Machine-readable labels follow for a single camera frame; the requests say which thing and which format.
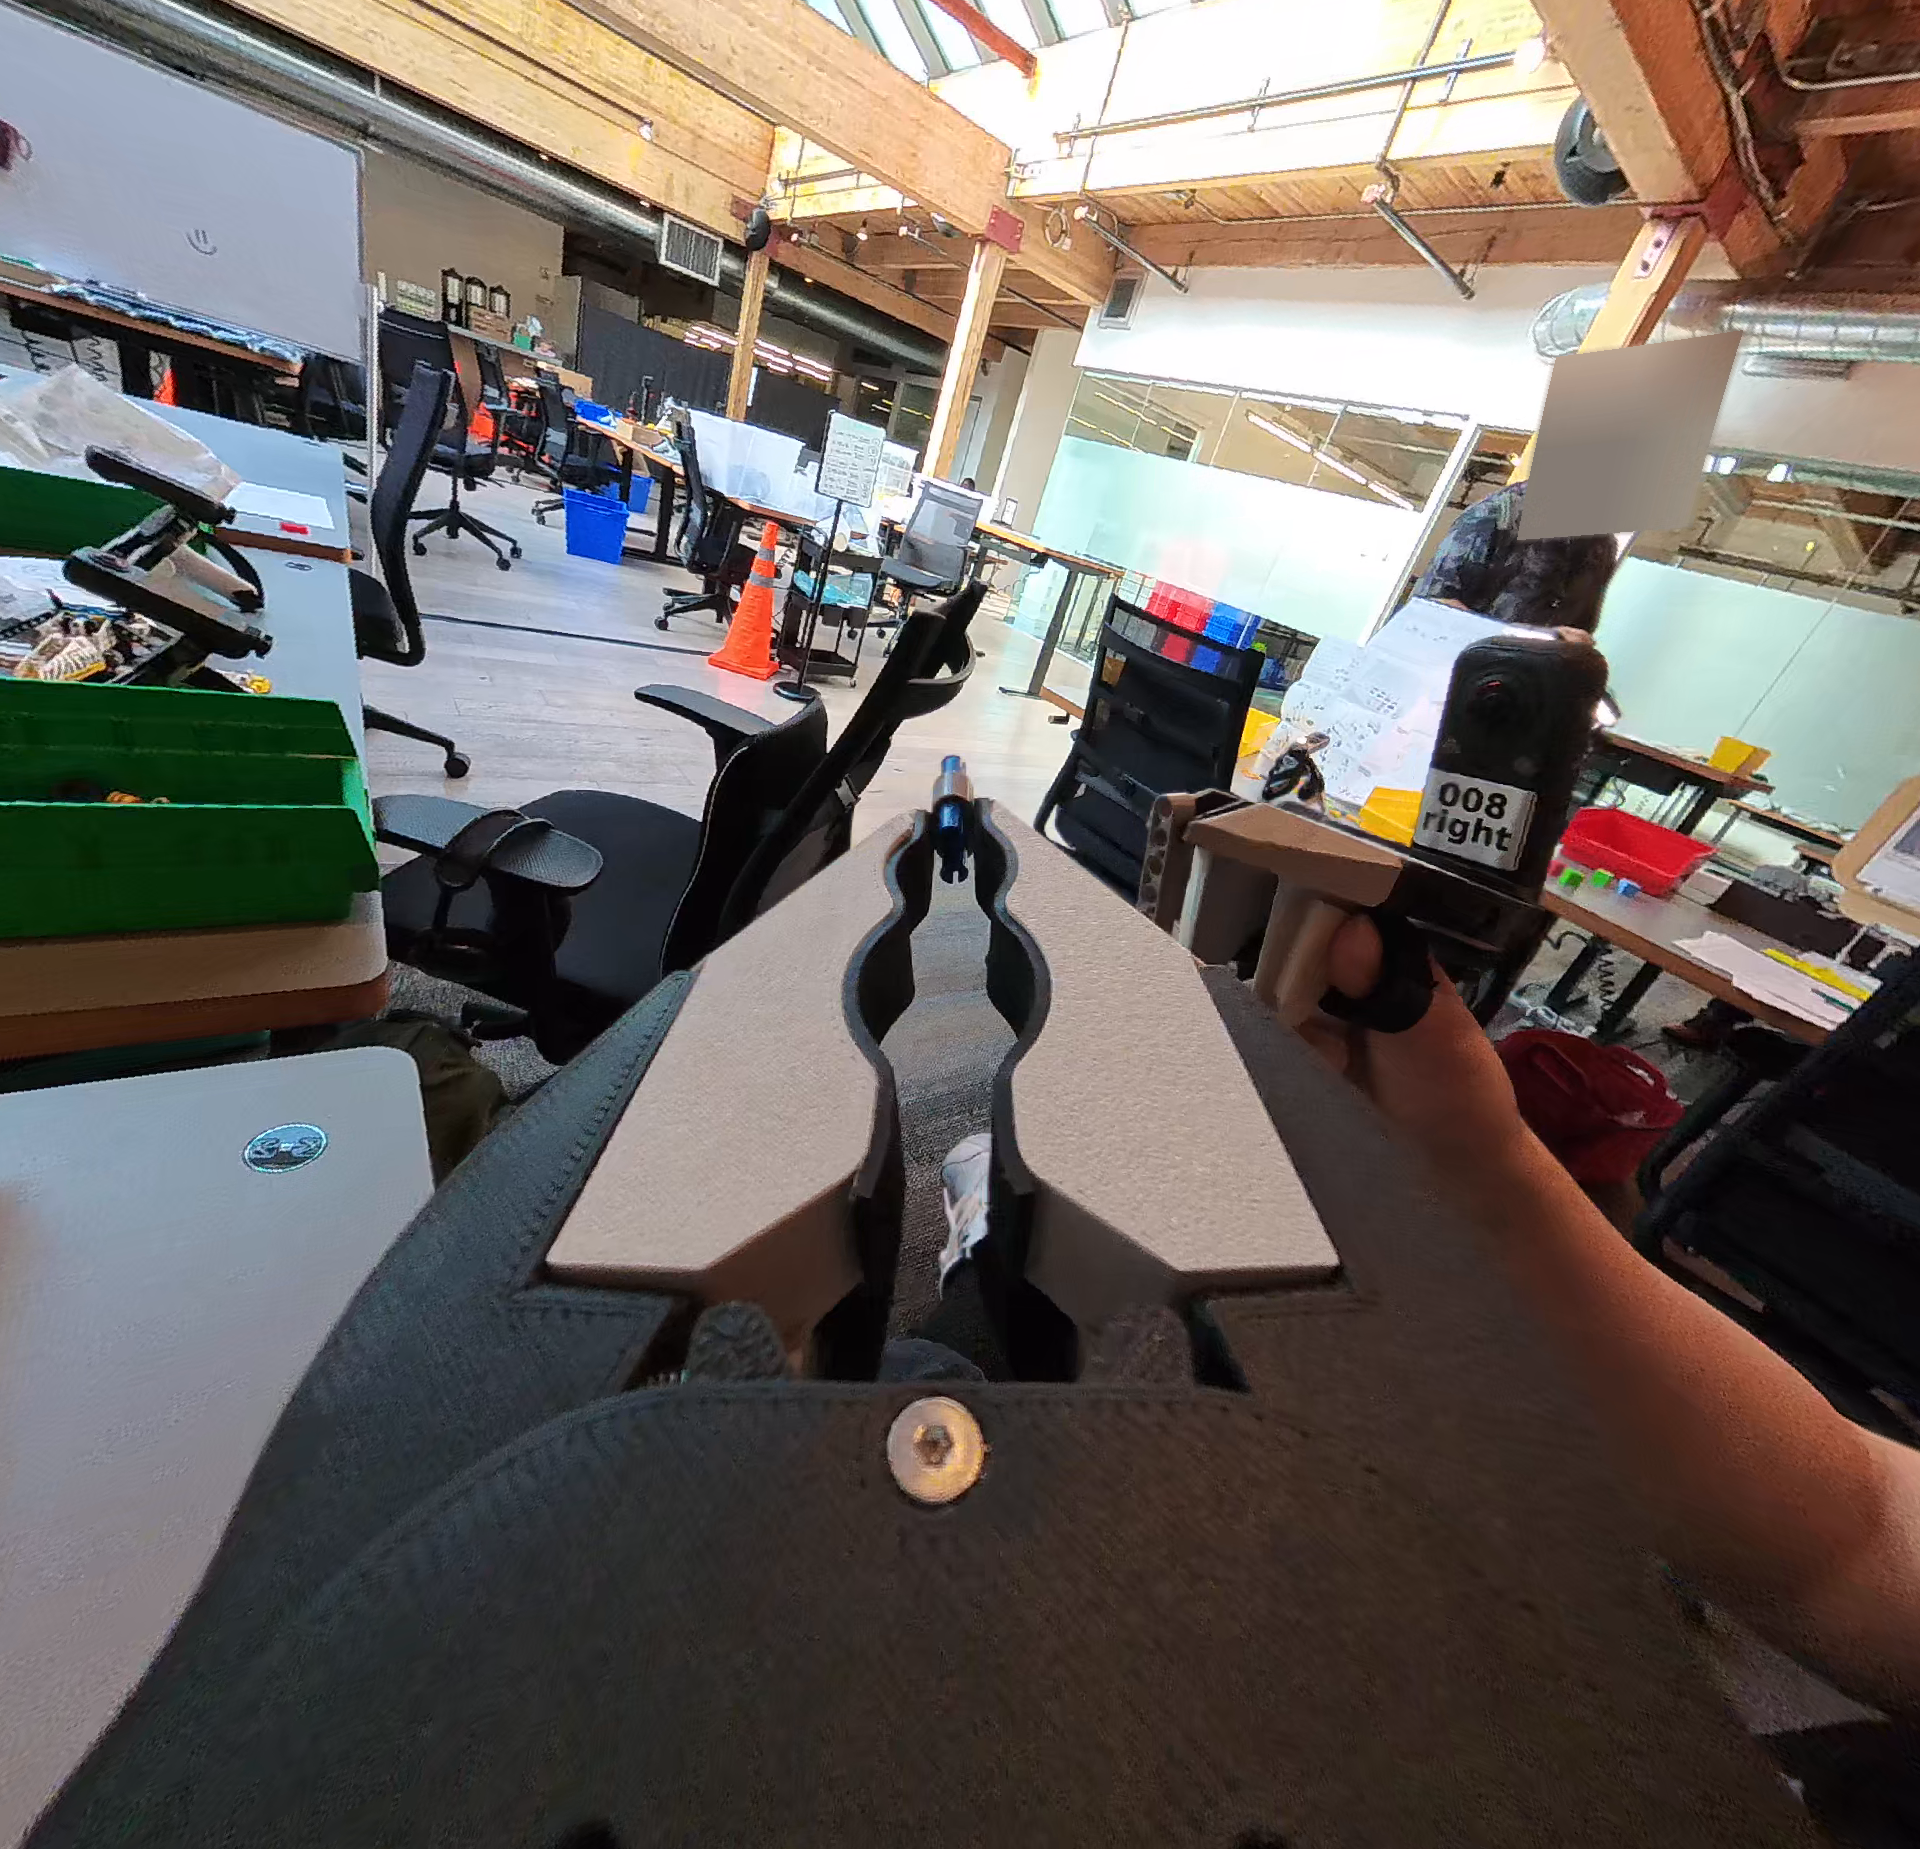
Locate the blue connector pin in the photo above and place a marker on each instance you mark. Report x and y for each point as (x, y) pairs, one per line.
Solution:
(954, 822)

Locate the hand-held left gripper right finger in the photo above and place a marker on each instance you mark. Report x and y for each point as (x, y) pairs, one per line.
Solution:
(1155, 1114)

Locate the white whiteboard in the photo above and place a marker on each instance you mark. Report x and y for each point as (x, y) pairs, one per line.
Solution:
(180, 199)

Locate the paper sign stand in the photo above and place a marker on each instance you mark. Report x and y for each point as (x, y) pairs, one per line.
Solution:
(850, 458)

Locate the orange traffic cone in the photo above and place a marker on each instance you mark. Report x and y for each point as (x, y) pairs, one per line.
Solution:
(751, 620)

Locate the blue storage bin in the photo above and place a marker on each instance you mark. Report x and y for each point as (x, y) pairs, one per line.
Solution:
(595, 526)

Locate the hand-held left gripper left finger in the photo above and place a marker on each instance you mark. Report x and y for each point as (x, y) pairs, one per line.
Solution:
(720, 1098)

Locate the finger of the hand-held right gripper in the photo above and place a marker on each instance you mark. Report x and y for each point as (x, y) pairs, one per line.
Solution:
(1307, 852)

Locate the round desk grommet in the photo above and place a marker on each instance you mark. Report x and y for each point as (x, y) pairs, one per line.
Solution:
(285, 1148)

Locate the red plastic bin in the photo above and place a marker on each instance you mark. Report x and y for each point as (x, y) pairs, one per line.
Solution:
(1635, 844)

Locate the red bag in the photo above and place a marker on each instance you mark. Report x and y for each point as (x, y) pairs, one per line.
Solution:
(1591, 1098)

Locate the black mesh chair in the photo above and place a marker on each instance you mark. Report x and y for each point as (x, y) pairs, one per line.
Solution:
(1155, 725)

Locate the black office chair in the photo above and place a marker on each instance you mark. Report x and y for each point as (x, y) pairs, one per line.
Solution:
(601, 889)
(165, 589)

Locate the person's white shoe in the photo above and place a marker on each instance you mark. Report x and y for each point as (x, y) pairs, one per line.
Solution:
(966, 1189)

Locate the person's right hand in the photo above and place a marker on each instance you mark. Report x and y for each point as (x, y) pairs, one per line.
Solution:
(1410, 1070)

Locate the grey desk with wooden edge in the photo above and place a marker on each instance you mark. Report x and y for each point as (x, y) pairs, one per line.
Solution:
(307, 620)

